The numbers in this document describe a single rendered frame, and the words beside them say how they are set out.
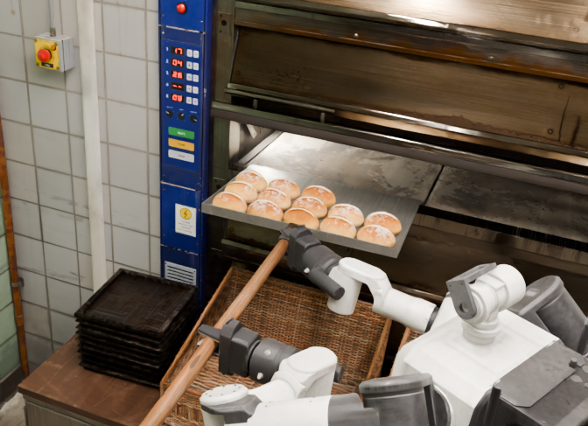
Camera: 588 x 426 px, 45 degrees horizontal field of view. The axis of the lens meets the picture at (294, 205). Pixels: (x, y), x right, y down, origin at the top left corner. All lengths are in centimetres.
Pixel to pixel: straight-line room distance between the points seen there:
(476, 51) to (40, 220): 167
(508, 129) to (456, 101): 16
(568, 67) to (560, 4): 15
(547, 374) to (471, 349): 12
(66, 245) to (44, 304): 33
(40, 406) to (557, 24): 181
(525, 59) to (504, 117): 15
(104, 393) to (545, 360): 145
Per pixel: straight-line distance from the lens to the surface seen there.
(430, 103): 195
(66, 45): 236
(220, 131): 220
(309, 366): 131
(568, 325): 136
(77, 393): 229
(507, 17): 187
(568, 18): 187
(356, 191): 214
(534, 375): 117
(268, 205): 190
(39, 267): 287
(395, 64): 197
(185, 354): 216
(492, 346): 120
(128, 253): 258
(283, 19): 202
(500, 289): 116
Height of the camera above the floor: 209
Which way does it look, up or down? 27 degrees down
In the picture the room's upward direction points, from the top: 5 degrees clockwise
